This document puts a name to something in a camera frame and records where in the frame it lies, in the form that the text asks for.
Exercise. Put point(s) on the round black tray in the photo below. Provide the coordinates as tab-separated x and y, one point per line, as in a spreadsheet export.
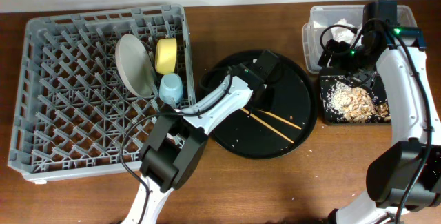
295	101

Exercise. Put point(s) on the grey dishwasher rack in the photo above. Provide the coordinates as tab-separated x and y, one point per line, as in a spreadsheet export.
73	116

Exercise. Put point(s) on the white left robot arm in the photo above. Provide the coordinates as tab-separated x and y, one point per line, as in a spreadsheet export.
175	146

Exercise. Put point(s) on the light blue plastic cup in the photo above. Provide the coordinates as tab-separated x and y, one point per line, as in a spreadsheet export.
171	89

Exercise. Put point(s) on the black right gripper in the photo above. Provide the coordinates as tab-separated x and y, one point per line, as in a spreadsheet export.
337	60

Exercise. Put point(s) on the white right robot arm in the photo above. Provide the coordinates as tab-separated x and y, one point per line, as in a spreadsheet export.
405	178

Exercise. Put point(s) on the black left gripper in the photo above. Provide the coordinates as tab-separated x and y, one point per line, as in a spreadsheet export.
267	97

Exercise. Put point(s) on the yellow plastic bowl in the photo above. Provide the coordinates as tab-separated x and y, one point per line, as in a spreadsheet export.
165	57

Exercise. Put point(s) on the black rectangular tray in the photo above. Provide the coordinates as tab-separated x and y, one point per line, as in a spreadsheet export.
367	80

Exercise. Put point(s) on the food scraps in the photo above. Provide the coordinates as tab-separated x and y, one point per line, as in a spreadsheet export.
345	104

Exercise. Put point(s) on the clear plastic bin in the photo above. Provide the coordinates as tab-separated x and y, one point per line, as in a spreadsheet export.
323	16

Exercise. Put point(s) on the grey round plate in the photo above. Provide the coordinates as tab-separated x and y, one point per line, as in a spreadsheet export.
134	66

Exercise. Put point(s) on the wooden chopstick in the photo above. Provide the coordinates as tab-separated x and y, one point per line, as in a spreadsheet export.
266	125
280	119

